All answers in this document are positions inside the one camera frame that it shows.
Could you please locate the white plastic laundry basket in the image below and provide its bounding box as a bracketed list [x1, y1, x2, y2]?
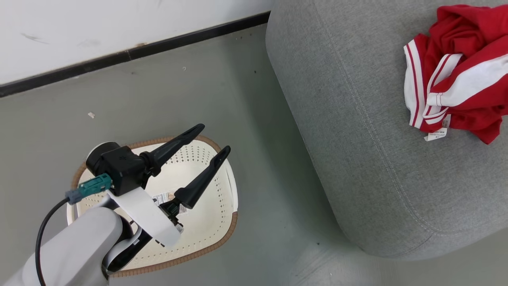
[66, 135, 239, 278]

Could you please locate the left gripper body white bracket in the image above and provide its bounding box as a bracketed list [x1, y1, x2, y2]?
[85, 141, 185, 247]

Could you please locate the teal cable connector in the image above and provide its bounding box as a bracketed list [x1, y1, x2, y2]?
[65, 173, 113, 205]

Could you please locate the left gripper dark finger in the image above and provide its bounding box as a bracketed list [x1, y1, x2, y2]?
[174, 145, 231, 210]
[139, 124, 206, 177]

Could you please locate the red and white garment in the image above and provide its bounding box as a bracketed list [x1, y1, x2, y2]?
[403, 4, 508, 145]

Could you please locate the grey fabric sofa seat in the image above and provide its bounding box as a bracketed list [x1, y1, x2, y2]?
[265, 0, 508, 261]

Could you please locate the black wall baseboard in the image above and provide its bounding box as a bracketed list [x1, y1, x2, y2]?
[0, 11, 271, 98]

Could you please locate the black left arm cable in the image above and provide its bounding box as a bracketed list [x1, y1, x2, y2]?
[35, 197, 73, 286]

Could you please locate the white printed sticker label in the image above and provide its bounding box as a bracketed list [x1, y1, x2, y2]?
[152, 191, 188, 215]

